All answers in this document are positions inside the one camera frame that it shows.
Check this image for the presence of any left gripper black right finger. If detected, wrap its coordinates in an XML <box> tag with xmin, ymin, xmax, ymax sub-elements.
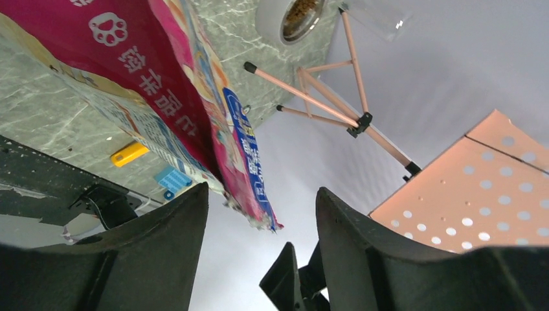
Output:
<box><xmin>316</xmin><ymin>187</ymin><xmax>548</xmax><ymax>310</ymax></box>

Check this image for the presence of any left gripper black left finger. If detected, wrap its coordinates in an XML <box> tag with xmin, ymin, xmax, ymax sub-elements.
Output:
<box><xmin>1</xmin><ymin>184</ymin><xmax>208</xmax><ymax>310</ymax></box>

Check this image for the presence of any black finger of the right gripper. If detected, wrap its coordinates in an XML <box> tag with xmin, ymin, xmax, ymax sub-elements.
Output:
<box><xmin>259</xmin><ymin>242</ymin><xmax>331</xmax><ymax>311</ymax></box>

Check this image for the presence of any yellow plastic scoop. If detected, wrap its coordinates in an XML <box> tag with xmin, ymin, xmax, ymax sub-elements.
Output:
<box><xmin>110</xmin><ymin>141</ymin><xmax>149</xmax><ymax>167</ymax></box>

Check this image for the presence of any colourful pet food bag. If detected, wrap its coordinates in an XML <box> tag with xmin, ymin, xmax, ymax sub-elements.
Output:
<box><xmin>1</xmin><ymin>1</ymin><xmax>282</xmax><ymax>231</ymax></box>

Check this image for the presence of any grey double pet bowl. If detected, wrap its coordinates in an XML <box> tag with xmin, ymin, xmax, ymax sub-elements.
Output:
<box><xmin>255</xmin><ymin>0</ymin><xmax>328</xmax><ymax>46</ymax></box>

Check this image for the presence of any pink music stand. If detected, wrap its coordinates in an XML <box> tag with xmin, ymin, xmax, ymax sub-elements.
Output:
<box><xmin>244</xmin><ymin>9</ymin><xmax>548</xmax><ymax>253</ymax></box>

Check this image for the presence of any blue building base plate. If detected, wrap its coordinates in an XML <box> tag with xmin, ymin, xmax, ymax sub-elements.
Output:
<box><xmin>154</xmin><ymin>166</ymin><xmax>193</xmax><ymax>201</ymax></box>

